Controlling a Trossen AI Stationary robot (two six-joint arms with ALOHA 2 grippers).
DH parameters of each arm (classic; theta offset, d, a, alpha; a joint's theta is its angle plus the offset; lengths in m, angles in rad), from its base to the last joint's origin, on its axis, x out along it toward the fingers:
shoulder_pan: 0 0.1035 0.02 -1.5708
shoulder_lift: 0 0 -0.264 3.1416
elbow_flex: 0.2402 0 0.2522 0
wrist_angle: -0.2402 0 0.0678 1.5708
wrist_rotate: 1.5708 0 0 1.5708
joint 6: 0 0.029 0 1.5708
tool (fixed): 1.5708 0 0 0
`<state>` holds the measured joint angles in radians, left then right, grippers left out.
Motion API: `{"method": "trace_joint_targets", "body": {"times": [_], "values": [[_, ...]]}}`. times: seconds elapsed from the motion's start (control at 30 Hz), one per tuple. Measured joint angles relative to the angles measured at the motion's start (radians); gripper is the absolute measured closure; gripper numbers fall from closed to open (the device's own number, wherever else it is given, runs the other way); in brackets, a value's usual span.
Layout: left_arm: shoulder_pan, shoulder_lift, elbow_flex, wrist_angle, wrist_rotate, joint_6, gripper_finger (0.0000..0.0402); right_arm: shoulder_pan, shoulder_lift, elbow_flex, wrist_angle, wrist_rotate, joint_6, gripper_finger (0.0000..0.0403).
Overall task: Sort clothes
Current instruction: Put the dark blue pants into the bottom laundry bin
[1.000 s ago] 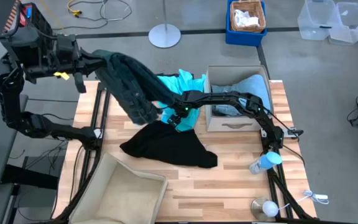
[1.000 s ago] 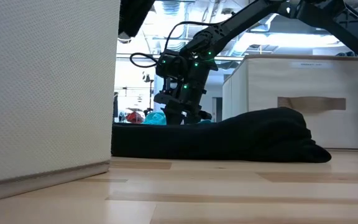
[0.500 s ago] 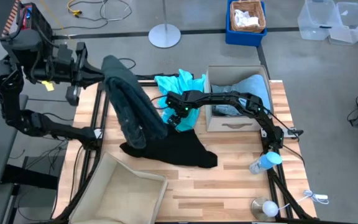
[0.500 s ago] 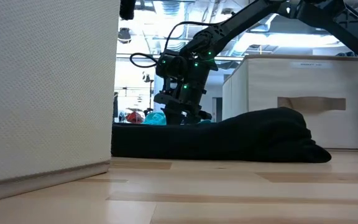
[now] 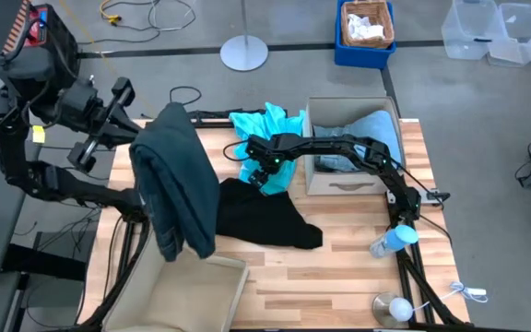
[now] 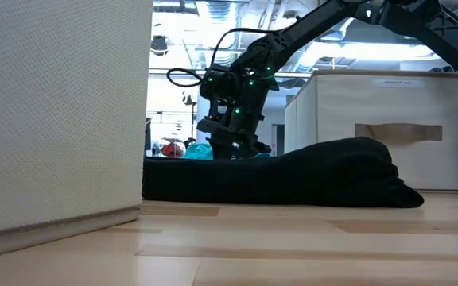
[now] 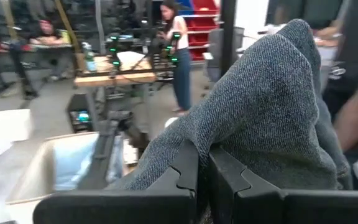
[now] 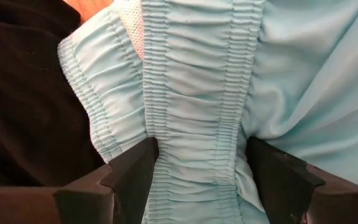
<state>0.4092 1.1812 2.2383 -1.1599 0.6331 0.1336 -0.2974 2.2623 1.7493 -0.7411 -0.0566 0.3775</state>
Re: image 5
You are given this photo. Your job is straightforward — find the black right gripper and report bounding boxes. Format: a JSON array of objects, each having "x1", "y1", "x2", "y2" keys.
[{"x1": 246, "y1": 159, "x2": 281, "y2": 191}]

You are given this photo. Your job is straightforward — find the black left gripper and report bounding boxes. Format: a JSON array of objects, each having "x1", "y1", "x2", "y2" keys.
[{"x1": 57, "y1": 77, "x2": 143, "y2": 172}]

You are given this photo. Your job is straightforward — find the black garment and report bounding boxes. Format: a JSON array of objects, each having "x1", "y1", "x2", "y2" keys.
[{"x1": 214, "y1": 177, "x2": 325, "y2": 250}]

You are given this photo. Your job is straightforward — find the turquoise t-shirt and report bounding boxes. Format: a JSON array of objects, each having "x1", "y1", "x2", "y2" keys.
[{"x1": 228, "y1": 101, "x2": 307, "y2": 196}]

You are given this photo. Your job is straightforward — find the dark blue jeans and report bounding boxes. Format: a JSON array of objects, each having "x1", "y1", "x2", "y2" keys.
[{"x1": 129, "y1": 101, "x2": 221, "y2": 263}]

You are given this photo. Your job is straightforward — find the light blue jeans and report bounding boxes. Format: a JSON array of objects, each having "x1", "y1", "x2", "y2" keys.
[{"x1": 312, "y1": 109, "x2": 403, "y2": 172}]

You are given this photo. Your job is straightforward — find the black bar at table edge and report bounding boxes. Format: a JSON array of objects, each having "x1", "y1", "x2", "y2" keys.
[{"x1": 186, "y1": 108, "x2": 289, "y2": 129}]

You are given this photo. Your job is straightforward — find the white cardboard box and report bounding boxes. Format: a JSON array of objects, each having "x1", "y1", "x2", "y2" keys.
[{"x1": 302, "y1": 95, "x2": 407, "y2": 197}]

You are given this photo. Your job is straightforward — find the black case with red top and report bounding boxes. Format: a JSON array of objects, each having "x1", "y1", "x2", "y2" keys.
[{"x1": 23, "y1": 3, "x2": 82, "y2": 89}]

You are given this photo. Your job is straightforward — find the grey round-base floor stand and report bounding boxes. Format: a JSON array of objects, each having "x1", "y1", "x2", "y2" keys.
[{"x1": 219, "y1": 0, "x2": 270, "y2": 73}]

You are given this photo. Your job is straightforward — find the beige fabric storage bin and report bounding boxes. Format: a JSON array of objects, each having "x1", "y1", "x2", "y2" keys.
[{"x1": 101, "y1": 230, "x2": 251, "y2": 332}]

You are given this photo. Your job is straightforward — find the blue water bottle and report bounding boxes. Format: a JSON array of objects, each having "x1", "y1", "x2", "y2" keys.
[{"x1": 369, "y1": 224, "x2": 419, "y2": 258}]

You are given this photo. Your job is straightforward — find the blue plastic crate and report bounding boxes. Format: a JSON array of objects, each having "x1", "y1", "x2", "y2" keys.
[{"x1": 333, "y1": 0, "x2": 397, "y2": 70}]

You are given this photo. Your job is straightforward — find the white cloth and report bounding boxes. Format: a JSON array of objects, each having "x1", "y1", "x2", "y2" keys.
[{"x1": 347, "y1": 12, "x2": 385, "y2": 42}]

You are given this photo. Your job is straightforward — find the white globe lamp metal base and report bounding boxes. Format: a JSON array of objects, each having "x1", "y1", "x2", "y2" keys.
[{"x1": 371, "y1": 291, "x2": 415, "y2": 329}]

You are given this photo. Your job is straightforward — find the brown wicker basket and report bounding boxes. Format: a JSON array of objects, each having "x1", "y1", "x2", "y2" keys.
[{"x1": 340, "y1": 0, "x2": 395, "y2": 50}]

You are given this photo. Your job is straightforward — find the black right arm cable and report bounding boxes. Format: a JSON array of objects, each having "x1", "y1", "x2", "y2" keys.
[{"x1": 222, "y1": 139, "x2": 251, "y2": 163}]

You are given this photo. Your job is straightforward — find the black looped floor cable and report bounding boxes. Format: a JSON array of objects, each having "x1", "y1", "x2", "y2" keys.
[{"x1": 166, "y1": 86, "x2": 203, "y2": 108}]

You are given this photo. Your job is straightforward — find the yellow floor cable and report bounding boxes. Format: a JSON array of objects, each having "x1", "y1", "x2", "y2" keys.
[{"x1": 57, "y1": 0, "x2": 159, "y2": 119}]

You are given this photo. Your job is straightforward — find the grey white floor cables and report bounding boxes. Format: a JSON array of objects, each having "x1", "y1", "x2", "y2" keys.
[{"x1": 78, "y1": 0, "x2": 197, "y2": 46}]

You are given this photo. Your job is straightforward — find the white cable with adapter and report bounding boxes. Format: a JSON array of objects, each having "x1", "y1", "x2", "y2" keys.
[{"x1": 410, "y1": 280, "x2": 489, "y2": 313}]

